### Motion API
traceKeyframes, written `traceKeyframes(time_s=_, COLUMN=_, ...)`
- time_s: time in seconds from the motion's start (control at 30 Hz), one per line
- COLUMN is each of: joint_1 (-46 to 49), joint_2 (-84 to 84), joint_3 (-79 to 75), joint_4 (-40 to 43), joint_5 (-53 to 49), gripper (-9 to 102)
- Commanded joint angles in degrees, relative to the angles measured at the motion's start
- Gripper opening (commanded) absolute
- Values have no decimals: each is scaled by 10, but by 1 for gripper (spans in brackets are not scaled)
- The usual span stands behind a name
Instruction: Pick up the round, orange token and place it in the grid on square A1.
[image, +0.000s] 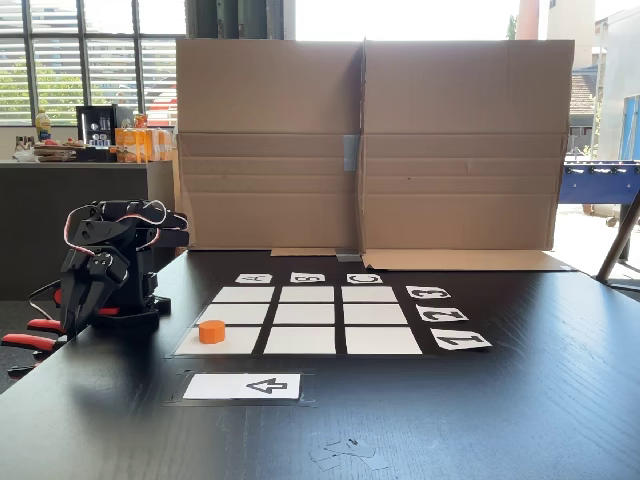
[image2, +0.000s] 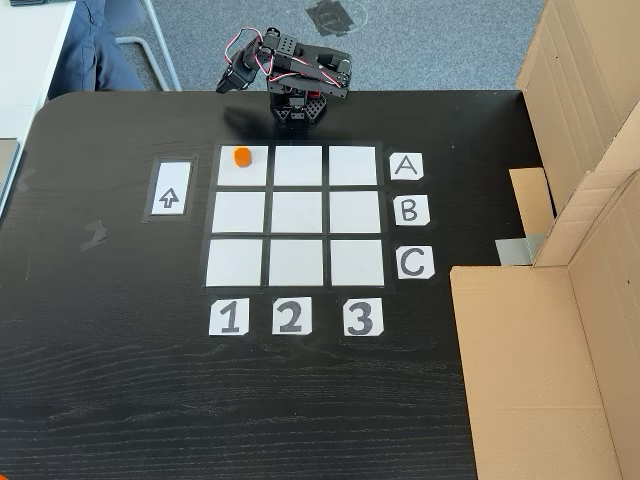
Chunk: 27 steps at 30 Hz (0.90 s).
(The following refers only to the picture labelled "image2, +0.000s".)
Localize black tape floor mark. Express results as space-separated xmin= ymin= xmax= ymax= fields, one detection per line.
xmin=305 ymin=0 xmax=366 ymax=37

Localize paper sheet number 3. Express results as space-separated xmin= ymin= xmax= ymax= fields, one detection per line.
xmin=342 ymin=298 xmax=385 ymax=337

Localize paper sheet number 1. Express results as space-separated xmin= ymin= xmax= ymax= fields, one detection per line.
xmin=208 ymin=298 xmax=250 ymax=336

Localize red white servo cable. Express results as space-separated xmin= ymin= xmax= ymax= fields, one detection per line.
xmin=262 ymin=57 xmax=347 ymax=92
xmin=223 ymin=27 xmax=266 ymax=71

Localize white arrow paper sheet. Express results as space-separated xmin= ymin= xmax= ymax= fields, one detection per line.
xmin=148 ymin=159 xmax=193 ymax=217

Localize white nine-square grid sheet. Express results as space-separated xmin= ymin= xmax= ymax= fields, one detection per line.
xmin=202 ymin=141 xmax=389 ymax=290

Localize paper sheet number 2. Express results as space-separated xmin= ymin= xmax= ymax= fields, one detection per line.
xmin=271 ymin=296 xmax=313 ymax=335

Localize person's leg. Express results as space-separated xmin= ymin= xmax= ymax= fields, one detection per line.
xmin=47 ymin=0 xmax=146 ymax=101

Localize clear tape scraps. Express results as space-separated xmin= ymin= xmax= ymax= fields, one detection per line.
xmin=79 ymin=219 xmax=109 ymax=251

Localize brown cardboard box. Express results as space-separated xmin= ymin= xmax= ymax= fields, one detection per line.
xmin=508 ymin=0 xmax=640 ymax=266
xmin=449 ymin=169 xmax=640 ymax=480

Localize paper sheet letter B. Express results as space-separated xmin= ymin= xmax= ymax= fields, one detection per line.
xmin=393 ymin=194 xmax=431 ymax=227

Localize grey duct tape strip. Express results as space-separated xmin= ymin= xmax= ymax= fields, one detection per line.
xmin=495 ymin=233 xmax=546 ymax=266

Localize white table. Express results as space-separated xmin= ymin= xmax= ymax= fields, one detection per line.
xmin=0 ymin=0 xmax=76 ymax=146

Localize paper sheet letter A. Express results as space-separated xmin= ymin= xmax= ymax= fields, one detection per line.
xmin=389 ymin=153 xmax=425 ymax=182

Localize paper sheet letter C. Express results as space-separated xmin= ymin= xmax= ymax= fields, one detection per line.
xmin=396 ymin=245 xmax=435 ymax=280

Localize white metal chair frame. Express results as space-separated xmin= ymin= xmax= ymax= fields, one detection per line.
xmin=114 ymin=0 xmax=182 ymax=92

